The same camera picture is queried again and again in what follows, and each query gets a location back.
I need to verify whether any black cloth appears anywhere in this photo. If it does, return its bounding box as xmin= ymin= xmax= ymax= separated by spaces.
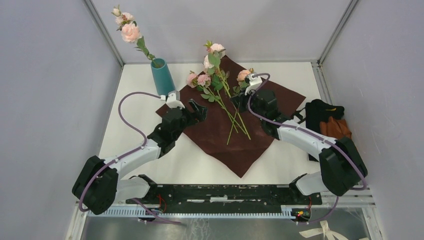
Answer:
xmin=305 ymin=98 xmax=345 ymax=163

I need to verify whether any white paper strip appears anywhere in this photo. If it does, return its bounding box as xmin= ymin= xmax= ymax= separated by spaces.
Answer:
xmin=299 ymin=220 xmax=349 ymax=240

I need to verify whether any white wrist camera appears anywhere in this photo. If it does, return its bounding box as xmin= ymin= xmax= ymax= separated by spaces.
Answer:
xmin=160 ymin=90 xmax=185 ymax=109
xmin=244 ymin=73 xmax=263 ymax=96

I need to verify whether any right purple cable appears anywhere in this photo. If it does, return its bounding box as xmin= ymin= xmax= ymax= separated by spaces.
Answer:
xmin=246 ymin=72 xmax=368 ymax=225

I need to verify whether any pale pink rose stem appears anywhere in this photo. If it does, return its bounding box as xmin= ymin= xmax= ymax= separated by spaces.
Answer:
xmin=203 ymin=40 xmax=241 ymax=124

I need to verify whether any black ribbon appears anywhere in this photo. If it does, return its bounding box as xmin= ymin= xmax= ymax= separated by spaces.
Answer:
xmin=290 ymin=107 xmax=306 ymax=124

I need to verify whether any red paper bouquet wrapper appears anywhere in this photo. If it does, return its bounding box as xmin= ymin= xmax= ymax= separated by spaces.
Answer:
xmin=155 ymin=55 xmax=307 ymax=179

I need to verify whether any orange cloth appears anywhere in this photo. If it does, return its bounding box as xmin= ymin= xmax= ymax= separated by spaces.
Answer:
xmin=319 ymin=116 xmax=352 ymax=140

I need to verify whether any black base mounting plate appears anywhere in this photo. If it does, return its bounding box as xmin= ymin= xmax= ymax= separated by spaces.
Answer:
xmin=139 ymin=184 xmax=323 ymax=214

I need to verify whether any white slotted cable duct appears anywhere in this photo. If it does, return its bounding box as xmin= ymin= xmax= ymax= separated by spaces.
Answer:
xmin=87 ymin=205 xmax=296 ymax=220

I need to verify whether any teal ceramic vase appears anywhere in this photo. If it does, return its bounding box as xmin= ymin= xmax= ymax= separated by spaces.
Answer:
xmin=150 ymin=58 xmax=176 ymax=95

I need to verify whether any pink flower stem in vase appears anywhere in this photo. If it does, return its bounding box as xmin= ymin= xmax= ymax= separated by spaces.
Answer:
xmin=111 ymin=5 xmax=156 ymax=62

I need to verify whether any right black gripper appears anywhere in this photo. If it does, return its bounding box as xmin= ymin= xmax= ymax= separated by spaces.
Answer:
xmin=229 ymin=86 xmax=265 ymax=122

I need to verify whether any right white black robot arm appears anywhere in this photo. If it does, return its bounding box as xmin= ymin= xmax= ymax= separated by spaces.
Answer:
xmin=230 ymin=89 xmax=368 ymax=204

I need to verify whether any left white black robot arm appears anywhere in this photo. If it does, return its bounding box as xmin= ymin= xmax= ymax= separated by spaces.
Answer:
xmin=71 ymin=99 xmax=208 ymax=215

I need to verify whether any single peach rose stem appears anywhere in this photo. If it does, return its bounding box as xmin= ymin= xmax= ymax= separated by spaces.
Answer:
xmin=226 ymin=68 xmax=254 ymax=145

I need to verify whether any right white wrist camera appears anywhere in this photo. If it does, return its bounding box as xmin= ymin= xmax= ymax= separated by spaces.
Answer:
xmin=244 ymin=73 xmax=263 ymax=96

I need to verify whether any pink double rose stem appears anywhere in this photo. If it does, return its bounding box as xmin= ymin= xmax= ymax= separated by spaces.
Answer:
xmin=186 ymin=71 xmax=248 ymax=136

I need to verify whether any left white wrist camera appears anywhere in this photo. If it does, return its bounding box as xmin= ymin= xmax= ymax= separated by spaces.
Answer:
xmin=160 ymin=90 xmax=185 ymax=109

